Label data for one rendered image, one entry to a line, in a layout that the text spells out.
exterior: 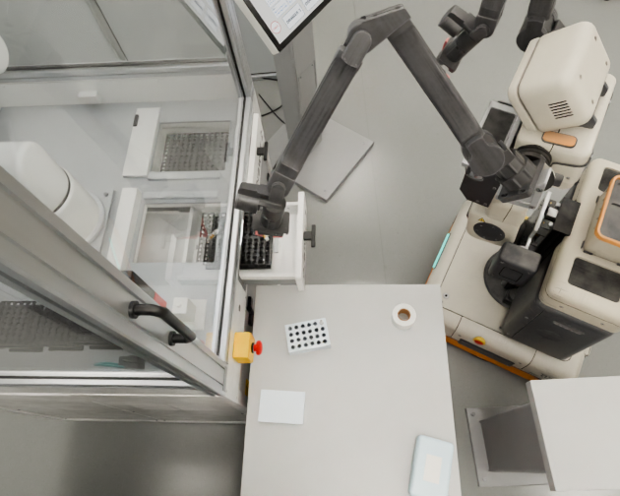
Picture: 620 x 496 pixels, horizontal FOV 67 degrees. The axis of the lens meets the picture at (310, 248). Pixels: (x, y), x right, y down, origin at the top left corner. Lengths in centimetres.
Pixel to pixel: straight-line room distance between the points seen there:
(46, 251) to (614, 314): 144
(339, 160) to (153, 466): 173
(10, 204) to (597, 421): 144
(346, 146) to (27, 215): 227
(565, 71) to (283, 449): 115
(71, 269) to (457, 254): 174
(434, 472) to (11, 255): 113
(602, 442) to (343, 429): 68
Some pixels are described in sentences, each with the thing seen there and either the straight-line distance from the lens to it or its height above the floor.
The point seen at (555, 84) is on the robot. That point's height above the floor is 137.
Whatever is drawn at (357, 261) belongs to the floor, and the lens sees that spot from 236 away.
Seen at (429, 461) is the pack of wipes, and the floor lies 81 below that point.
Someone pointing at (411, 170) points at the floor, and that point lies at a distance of 264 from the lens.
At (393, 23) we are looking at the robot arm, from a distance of 103.
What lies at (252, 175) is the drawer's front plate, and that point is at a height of 93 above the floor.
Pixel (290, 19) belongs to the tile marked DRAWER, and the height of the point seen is 100.
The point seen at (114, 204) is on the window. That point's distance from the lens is 72.
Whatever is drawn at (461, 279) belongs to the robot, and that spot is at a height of 28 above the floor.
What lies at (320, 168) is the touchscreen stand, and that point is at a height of 4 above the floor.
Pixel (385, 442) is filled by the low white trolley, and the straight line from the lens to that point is 141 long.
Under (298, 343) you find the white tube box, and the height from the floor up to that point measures 80.
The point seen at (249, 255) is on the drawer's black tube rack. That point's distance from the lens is 142.
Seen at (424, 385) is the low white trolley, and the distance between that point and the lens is 144.
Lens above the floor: 217
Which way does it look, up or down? 64 degrees down
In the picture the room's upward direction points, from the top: 10 degrees counter-clockwise
